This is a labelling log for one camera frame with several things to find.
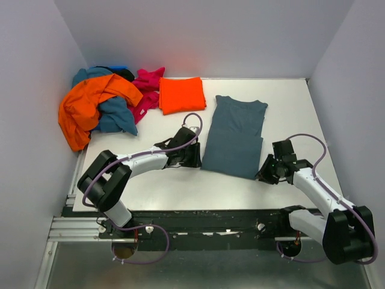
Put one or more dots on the orange t-shirt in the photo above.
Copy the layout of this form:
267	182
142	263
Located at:
181	95
78	113

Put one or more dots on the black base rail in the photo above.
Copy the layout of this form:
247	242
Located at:
202	230

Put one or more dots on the aluminium extrusion frame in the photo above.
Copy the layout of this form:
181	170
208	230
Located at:
66	229

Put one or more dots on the black garment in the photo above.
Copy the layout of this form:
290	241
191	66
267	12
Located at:
126	74

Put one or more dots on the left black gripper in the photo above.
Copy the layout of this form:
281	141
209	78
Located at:
195	155

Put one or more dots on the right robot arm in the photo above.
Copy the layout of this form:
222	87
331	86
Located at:
344	230

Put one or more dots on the grey-blue t-shirt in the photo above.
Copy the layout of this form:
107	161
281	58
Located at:
234	142

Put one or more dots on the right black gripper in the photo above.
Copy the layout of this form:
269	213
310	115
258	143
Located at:
268	170

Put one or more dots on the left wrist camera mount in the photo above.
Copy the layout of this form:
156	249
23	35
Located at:
194	129

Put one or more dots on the magenta t-shirt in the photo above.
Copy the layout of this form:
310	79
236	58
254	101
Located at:
148	84

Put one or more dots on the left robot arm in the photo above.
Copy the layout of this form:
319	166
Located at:
104	181

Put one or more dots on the teal blue t-shirt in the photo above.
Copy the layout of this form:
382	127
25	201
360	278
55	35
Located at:
115	116

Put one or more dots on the crumpled orange t-shirt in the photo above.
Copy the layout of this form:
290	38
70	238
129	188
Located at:
78	113

